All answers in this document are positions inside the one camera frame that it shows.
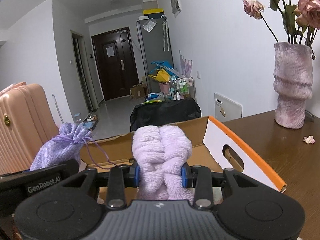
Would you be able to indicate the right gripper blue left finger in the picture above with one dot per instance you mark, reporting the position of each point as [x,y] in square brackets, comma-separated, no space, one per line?
[119,178]

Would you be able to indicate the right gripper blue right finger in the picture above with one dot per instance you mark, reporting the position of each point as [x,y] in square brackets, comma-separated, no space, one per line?
[199,178]

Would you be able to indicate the lavender linen drawstring pouch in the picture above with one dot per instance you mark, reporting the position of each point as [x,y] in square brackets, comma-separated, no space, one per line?
[64,147]

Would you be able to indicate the red cardboard box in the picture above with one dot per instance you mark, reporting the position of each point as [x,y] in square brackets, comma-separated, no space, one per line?
[213,145]

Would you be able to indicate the pink ribbed small suitcase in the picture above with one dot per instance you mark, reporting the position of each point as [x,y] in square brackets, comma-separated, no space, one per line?
[26,125]

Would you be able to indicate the black chair back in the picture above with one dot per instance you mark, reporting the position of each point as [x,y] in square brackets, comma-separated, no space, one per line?
[163,113]

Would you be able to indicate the brown cardboard box on floor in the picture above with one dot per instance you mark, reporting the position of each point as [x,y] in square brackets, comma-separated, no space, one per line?
[138,91]

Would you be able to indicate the fallen pink petal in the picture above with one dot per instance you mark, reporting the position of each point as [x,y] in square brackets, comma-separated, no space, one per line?
[309,140]

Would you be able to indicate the dark brown entrance door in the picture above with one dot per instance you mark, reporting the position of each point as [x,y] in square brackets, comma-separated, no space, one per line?
[115,62]

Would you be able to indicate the purple textured vase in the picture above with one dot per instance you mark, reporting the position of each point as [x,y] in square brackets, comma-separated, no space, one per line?
[293,81]

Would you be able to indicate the grey refrigerator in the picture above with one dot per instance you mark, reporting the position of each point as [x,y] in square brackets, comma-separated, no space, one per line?
[151,47]

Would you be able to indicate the yellow black box on fridge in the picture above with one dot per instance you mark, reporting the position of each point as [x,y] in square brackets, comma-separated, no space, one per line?
[155,13]

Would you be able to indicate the dried pink rose bouquet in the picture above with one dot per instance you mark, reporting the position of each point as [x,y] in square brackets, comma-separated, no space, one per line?
[300,19]

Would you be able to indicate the wire trolley with bottles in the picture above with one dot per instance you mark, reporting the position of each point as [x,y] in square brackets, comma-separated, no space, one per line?
[181,88]

